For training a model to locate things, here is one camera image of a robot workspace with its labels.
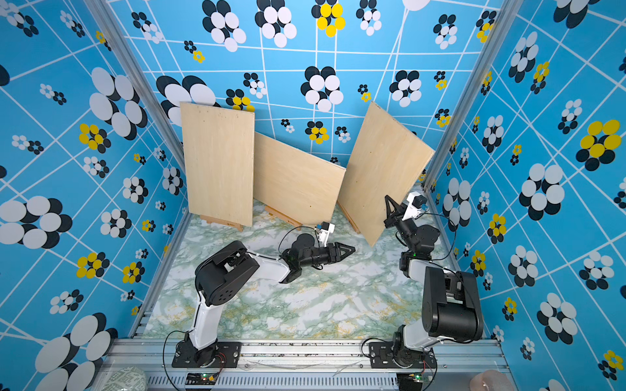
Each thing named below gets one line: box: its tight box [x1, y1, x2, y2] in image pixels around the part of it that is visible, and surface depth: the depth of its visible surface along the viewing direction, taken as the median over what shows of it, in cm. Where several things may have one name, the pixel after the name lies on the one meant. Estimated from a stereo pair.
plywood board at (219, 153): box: [180, 101, 256, 228], surface depth 92 cm
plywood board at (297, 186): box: [252, 131, 347, 226], surface depth 95 cm
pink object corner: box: [469, 369, 514, 391], surface depth 69 cm
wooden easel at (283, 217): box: [264, 205, 303, 231], surface depth 103 cm
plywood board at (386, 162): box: [337, 101, 436, 248], surface depth 80 cm
